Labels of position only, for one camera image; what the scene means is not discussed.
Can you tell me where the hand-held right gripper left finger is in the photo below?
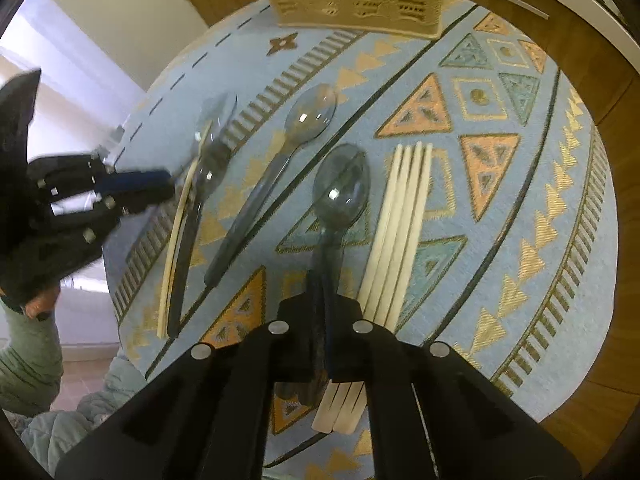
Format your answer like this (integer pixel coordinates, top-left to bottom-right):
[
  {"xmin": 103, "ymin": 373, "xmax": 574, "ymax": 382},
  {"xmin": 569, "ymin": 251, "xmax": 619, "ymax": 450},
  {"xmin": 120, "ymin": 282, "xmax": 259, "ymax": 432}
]
[{"xmin": 54, "ymin": 294, "xmax": 322, "ymax": 480}]

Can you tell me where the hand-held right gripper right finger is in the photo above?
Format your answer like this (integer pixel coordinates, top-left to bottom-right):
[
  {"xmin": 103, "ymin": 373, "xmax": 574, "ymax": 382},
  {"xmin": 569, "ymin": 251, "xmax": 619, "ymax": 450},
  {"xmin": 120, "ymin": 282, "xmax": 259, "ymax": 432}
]
[{"xmin": 325, "ymin": 299, "xmax": 585, "ymax": 480}]

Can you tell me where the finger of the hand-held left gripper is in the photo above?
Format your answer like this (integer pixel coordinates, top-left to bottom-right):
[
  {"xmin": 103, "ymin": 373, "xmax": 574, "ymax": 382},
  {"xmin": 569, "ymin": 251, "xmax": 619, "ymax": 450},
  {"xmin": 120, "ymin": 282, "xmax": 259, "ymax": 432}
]
[
  {"xmin": 47, "ymin": 187, "xmax": 177, "ymax": 243},
  {"xmin": 27, "ymin": 152, "xmax": 175, "ymax": 192}
]

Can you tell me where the translucent grey plastic spoon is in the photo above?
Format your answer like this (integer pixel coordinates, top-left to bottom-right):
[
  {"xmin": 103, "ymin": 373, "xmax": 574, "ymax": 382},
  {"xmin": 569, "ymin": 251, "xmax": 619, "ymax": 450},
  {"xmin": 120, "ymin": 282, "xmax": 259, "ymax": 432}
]
[
  {"xmin": 204, "ymin": 83, "xmax": 340, "ymax": 287},
  {"xmin": 166, "ymin": 92, "xmax": 240, "ymax": 339},
  {"xmin": 274, "ymin": 142, "xmax": 372, "ymax": 408}
]

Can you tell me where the person's left forearm green sleeve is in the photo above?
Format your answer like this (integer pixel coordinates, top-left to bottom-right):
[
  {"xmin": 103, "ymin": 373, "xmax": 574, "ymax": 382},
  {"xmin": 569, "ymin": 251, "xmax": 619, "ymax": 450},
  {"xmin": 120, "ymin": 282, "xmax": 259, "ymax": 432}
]
[{"xmin": 0, "ymin": 297, "xmax": 65, "ymax": 417}]

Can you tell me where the person's left hand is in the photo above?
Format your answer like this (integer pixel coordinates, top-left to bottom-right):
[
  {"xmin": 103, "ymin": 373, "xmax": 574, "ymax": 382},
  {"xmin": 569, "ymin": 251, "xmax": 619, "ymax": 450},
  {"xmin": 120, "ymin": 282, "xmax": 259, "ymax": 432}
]
[{"xmin": 24, "ymin": 284, "xmax": 60, "ymax": 322}]

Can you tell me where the blue patterned tablecloth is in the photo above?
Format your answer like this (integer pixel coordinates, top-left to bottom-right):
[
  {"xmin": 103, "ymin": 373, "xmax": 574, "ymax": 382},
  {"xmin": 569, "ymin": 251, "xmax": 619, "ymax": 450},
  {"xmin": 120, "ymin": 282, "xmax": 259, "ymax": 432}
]
[{"xmin": 102, "ymin": 0, "xmax": 620, "ymax": 480}]

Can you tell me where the person's quilted green clothing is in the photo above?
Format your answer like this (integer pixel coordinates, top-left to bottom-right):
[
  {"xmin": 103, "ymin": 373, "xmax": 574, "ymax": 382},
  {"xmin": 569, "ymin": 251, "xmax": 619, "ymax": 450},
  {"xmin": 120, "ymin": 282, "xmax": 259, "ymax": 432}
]
[{"xmin": 17, "ymin": 352, "xmax": 148, "ymax": 463}]

